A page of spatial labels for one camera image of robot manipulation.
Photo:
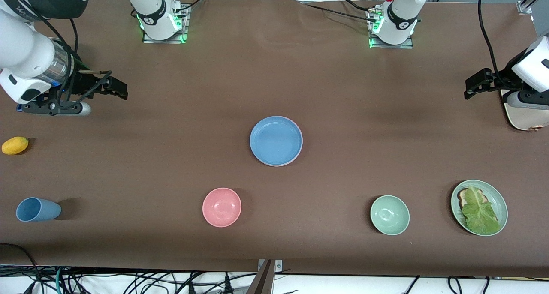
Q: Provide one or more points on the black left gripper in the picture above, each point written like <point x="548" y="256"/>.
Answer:
<point x="502" y="81"/>

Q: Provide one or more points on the blue plate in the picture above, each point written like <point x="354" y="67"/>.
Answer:
<point x="276" y="140"/>

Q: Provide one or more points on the blue cup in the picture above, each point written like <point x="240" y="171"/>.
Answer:
<point x="40" y="209"/>

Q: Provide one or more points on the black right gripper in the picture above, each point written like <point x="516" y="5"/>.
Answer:
<point x="80" y="83"/>

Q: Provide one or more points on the pink plate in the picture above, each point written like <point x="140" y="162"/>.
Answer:
<point x="301" y="147"/>

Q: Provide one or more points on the small green bowl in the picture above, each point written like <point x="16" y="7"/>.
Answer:
<point x="390" y="215"/>

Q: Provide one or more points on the beige rounded tray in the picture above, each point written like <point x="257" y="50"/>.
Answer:
<point x="523" y="119"/>

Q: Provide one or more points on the yellow lemon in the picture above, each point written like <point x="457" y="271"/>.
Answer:
<point x="15" y="145"/>

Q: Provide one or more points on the aluminium profile rail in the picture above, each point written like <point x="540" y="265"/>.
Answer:
<point x="532" y="0"/>

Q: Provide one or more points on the brown table cloth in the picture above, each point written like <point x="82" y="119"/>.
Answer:
<point x="274" y="71"/>

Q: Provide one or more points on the green lettuce leaf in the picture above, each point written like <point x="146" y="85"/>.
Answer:
<point x="480" y="217"/>

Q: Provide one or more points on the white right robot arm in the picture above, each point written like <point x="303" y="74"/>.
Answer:
<point x="21" y="41"/>

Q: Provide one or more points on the bread slice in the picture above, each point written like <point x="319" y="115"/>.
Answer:
<point x="463" y="196"/>

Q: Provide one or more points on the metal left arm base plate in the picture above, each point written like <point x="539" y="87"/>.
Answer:
<point x="392" y="46"/>

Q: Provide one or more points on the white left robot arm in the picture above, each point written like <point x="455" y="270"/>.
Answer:
<point x="403" y="11"/>

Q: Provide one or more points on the small pink bowl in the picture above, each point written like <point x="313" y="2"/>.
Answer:
<point x="221" y="207"/>

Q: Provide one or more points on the metal clamp bracket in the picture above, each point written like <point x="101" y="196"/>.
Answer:
<point x="278" y="265"/>

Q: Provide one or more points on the green plate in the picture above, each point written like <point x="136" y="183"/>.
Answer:
<point x="498" y="200"/>

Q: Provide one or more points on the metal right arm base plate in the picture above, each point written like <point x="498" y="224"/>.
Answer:
<point x="165" y="40"/>

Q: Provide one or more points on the dark slanted bar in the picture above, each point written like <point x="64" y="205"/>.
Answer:
<point x="261" y="281"/>

